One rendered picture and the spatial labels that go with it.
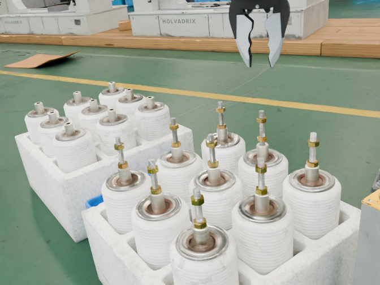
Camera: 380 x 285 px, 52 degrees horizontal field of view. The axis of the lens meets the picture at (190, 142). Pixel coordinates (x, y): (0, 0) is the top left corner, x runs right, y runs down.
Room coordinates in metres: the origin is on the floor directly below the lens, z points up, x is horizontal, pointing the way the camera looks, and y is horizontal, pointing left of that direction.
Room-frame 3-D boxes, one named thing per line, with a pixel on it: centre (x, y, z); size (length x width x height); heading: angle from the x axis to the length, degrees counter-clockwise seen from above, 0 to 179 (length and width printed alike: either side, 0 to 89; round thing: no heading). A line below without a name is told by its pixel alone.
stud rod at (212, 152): (0.60, -0.04, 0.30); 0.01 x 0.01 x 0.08
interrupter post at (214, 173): (0.60, -0.04, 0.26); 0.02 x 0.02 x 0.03
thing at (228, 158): (0.76, -0.07, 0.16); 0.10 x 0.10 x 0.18
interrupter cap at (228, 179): (0.60, -0.04, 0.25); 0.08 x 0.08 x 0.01
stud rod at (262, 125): (0.66, -0.14, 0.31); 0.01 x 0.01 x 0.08
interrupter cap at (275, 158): (0.66, -0.14, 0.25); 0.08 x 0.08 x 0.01
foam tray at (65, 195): (1.06, 0.26, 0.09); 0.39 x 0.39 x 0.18; 34
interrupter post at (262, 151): (0.66, -0.14, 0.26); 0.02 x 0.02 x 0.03
